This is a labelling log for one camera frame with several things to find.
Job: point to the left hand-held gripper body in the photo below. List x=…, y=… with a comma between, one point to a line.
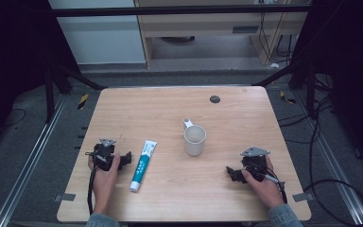
x=103, y=153

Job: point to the black horizontal frame bar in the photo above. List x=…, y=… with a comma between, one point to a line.
x=176, y=10

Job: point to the yellow and black tape strip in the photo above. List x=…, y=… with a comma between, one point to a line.
x=82, y=101
x=286, y=98

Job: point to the light wooden desk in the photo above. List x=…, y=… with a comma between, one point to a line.
x=201, y=25

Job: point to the small white floor object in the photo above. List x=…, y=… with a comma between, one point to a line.
x=274, y=65

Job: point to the aluminium floor rail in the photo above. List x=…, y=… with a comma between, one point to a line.
x=331, y=164
x=28, y=164

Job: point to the dark round table grommet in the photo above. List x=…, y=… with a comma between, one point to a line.
x=215, y=99

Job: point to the person's left hand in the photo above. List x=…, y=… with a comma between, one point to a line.
x=104, y=183

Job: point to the grey metal table bracket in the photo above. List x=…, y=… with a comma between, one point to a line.
x=65, y=197
x=303, y=197

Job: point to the white cabinet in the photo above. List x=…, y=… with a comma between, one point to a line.
x=100, y=38

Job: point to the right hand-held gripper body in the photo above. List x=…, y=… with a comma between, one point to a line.
x=254, y=162

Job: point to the white and teal toothpaste tube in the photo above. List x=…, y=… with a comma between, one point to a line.
x=142, y=166

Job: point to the black metal stand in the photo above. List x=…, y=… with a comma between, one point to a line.
x=56, y=85
x=302, y=78

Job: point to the person's right hand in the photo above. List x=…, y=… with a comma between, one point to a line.
x=266, y=189

